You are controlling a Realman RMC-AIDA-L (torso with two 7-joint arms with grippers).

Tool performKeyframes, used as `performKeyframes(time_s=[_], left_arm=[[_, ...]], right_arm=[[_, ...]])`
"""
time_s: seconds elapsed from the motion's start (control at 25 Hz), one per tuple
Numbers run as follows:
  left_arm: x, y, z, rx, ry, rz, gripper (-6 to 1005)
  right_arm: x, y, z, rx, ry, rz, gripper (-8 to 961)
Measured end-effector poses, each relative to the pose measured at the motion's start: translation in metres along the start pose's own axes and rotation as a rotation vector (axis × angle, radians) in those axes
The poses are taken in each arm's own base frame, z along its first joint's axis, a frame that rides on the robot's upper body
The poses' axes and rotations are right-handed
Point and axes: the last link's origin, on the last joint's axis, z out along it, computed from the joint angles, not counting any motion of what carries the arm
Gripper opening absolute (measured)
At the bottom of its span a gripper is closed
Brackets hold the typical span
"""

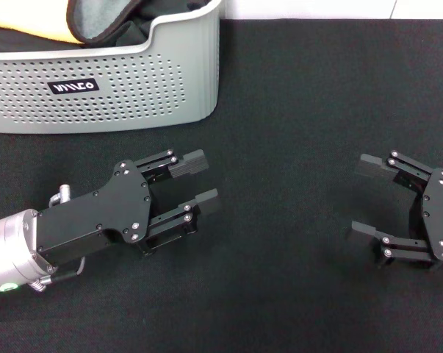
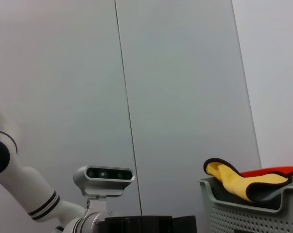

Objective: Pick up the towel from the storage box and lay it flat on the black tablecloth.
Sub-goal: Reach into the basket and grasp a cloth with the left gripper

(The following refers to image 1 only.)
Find grey perforated plastic storage box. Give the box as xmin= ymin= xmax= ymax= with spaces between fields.
xmin=0 ymin=0 xmax=222 ymax=135

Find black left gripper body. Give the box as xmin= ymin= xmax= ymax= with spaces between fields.
xmin=36 ymin=161 xmax=151 ymax=264

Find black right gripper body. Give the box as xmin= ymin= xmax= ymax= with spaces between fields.
xmin=408 ymin=168 xmax=443 ymax=263

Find dark grey cloth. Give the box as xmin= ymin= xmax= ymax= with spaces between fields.
xmin=0 ymin=0 xmax=209 ymax=52

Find black tablecloth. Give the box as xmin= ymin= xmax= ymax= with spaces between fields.
xmin=0 ymin=18 xmax=443 ymax=353

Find yellow grey towel black trim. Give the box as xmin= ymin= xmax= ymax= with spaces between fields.
xmin=0 ymin=0 xmax=148 ymax=47

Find left gripper cable silver connectors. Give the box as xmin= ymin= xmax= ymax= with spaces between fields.
xmin=32 ymin=185 xmax=87 ymax=294

